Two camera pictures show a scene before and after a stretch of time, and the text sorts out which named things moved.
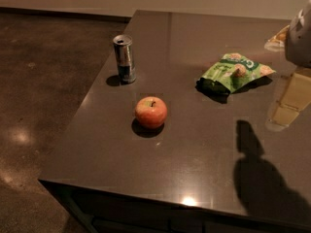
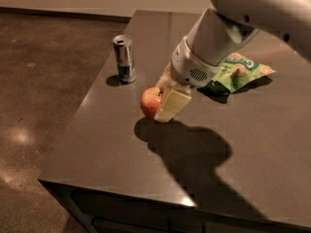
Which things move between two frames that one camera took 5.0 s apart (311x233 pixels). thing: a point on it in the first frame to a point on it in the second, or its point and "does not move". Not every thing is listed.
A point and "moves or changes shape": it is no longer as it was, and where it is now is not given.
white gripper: (299, 41) to (189, 68)
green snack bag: (231, 71) does not move
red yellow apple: (151, 112) moves or changes shape
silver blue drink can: (125, 65) does not move
